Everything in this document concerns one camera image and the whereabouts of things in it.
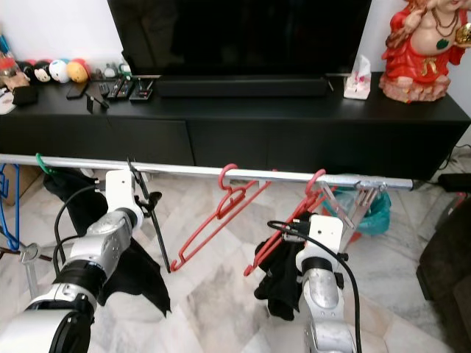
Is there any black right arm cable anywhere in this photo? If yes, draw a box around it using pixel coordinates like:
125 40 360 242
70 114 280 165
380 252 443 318
266 220 364 353

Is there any green hanger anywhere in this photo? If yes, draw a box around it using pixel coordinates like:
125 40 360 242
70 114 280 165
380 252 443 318
35 153 54 177

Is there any steel clothes rack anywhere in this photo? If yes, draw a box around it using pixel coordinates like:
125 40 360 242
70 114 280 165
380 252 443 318
0 152 415 299

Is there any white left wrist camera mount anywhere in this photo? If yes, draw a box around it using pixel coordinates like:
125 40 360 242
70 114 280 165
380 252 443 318
105 169 145 215

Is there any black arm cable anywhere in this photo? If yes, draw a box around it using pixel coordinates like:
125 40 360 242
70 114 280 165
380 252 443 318
266 220 364 353
52 184 108 274

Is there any red laughing Buddha statue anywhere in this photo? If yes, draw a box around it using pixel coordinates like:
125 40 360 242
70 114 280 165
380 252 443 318
379 0 471 104

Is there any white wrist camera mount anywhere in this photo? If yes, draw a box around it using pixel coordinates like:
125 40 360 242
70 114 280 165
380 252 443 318
294 215 346 274
105 169 145 215

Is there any clear jar red lid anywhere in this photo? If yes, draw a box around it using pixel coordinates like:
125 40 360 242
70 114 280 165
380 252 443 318
1 57 21 90

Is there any black printed T-shirt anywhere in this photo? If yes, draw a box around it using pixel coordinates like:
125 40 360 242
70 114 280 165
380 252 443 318
43 168 172 318

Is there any blue wire hanger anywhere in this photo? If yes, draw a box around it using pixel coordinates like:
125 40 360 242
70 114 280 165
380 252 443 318
0 163 22 252

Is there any yellow round plush toy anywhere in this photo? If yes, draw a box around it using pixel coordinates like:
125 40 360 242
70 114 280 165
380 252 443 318
67 59 90 84

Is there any dark brown sofa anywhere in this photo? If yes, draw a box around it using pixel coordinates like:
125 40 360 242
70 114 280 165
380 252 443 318
416 193 471 348

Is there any black soundbar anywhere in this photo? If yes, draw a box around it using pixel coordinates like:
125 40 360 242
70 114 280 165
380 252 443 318
155 76 329 98

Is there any black plastic hanger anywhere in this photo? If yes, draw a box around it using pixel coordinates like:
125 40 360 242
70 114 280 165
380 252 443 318
127 157 172 272

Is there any white tissue pack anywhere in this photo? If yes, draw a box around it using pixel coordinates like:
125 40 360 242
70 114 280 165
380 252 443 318
344 55 373 100

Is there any black wallet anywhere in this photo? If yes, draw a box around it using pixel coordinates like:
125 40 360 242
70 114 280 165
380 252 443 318
13 85 40 107

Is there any plain black garment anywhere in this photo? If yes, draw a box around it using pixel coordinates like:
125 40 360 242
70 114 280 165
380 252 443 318
254 213 311 321

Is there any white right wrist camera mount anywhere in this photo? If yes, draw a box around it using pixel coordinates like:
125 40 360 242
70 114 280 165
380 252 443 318
294 215 346 274

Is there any black smartphone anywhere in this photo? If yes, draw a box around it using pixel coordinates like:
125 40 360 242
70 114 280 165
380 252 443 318
66 82 89 100

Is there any white round plush toy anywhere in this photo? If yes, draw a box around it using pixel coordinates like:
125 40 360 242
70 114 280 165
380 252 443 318
49 59 71 83

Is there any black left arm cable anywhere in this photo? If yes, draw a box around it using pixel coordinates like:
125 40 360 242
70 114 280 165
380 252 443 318
52 184 108 274

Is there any black flat television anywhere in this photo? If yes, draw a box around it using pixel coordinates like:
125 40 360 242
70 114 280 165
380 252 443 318
107 0 373 78

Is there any red plastic hanger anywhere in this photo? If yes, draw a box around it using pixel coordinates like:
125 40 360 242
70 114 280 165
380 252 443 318
169 163 274 274
243 169 329 279

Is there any black TV cabinet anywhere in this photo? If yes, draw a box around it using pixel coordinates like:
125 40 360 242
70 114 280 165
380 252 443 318
0 74 471 182

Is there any black round plush toy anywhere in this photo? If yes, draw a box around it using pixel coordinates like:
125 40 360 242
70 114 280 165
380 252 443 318
33 60 52 83

